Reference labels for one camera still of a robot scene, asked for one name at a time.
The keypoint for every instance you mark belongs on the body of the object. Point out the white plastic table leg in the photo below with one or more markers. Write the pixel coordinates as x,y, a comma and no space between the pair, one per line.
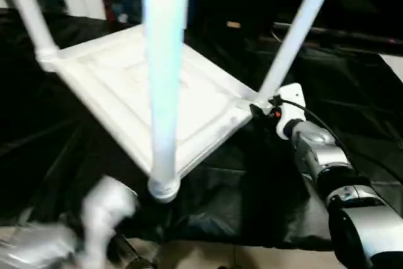
302,17
164,61
28,11

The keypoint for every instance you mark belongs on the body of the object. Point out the white plastic table top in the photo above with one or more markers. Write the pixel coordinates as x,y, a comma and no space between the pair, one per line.
113,74

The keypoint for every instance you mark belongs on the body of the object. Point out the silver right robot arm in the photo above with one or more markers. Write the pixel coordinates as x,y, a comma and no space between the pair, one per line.
321,155

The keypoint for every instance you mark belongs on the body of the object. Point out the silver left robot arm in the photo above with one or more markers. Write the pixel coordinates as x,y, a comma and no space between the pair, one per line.
107,206

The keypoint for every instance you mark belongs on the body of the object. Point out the small tan tag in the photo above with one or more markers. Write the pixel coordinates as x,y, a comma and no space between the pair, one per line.
233,25

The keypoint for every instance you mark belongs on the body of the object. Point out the white flat board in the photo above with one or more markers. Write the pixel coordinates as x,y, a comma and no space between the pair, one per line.
395,67

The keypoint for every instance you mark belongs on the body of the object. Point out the black plastic mat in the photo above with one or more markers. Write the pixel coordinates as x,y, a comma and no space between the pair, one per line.
63,143

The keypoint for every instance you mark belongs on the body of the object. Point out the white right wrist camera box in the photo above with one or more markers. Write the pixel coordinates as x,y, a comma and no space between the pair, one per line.
291,99

